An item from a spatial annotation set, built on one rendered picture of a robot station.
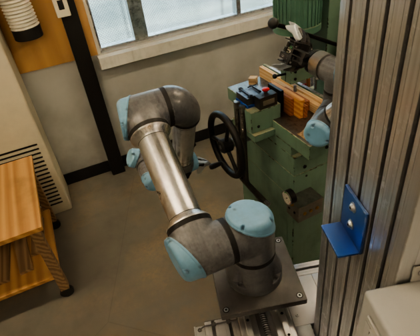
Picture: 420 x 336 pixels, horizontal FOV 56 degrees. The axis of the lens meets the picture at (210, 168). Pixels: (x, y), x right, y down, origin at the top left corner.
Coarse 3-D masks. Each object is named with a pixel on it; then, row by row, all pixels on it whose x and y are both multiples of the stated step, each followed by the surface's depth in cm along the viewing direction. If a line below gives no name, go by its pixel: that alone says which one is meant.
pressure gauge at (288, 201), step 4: (284, 192) 154; (288, 192) 152; (292, 192) 152; (284, 196) 155; (288, 196) 152; (292, 196) 151; (296, 196) 152; (284, 200) 156; (288, 200) 153; (292, 200) 151; (296, 200) 152; (288, 204) 154; (292, 204) 156
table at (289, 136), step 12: (240, 84) 183; (264, 84) 180; (228, 96) 185; (276, 120) 154; (288, 120) 153; (300, 120) 152; (264, 132) 154; (276, 132) 156; (288, 132) 147; (288, 144) 150; (300, 144) 143; (312, 156) 141
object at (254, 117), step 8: (240, 104) 155; (280, 104) 153; (248, 112) 150; (256, 112) 149; (264, 112) 151; (272, 112) 153; (280, 112) 155; (248, 120) 152; (256, 120) 151; (264, 120) 153; (272, 120) 155; (248, 128) 155; (256, 128) 153; (264, 128) 155
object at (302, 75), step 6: (282, 72) 158; (288, 72) 154; (294, 72) 153; (300, 72) 154; (306, 72) 156; (282, 78) 159; (288, 78) 155; (294, 78) 155; (300, 78) 156; (306, 78) 157
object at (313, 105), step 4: (276, 80) 173; (280, 84) 170; (284, 84) 169; (292, 88) 166; (312, 100) 156; (312, 104) 154; (316, 104) 153; (320, 104) 152; (312, 108) 155; (316, 108) 153; (312, 112) 156
